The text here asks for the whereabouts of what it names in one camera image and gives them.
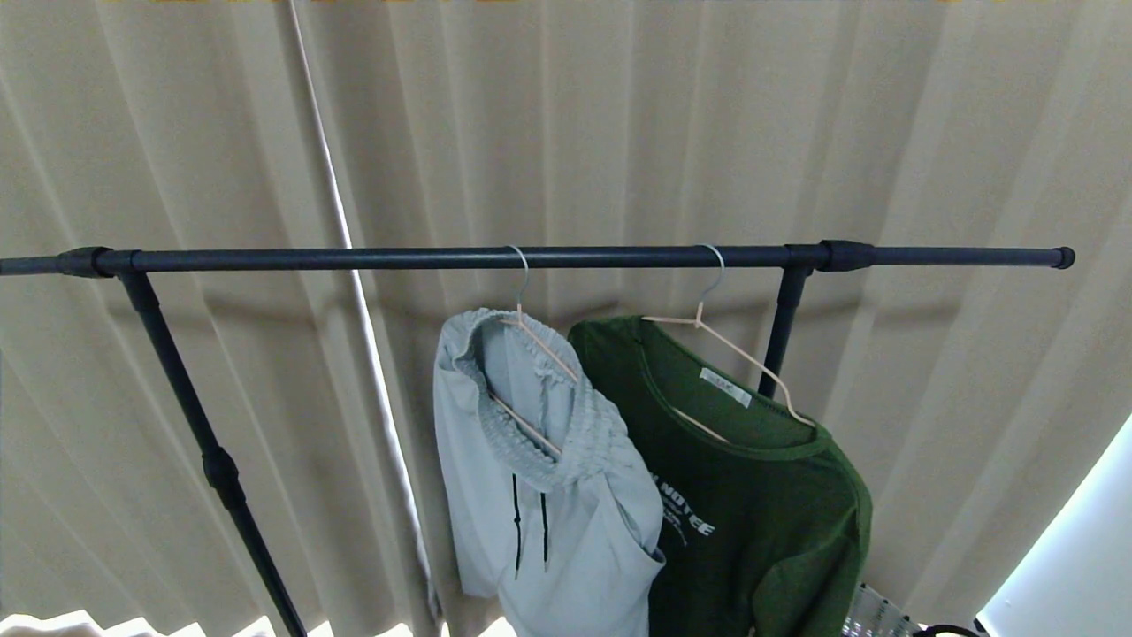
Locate pink clothes hanger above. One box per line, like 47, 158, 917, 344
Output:
486, 245, 580, 461
641, 245, 819, 445

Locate black clothes rack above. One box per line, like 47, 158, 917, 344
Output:
0, 239, 1077, 637

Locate green garment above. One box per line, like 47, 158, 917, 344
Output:
568, 316, 875, 637

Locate pale grey shorts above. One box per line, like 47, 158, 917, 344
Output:
432, 308, 667, 637

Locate white laundry basket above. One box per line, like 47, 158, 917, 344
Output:
840, 582, 987, 637

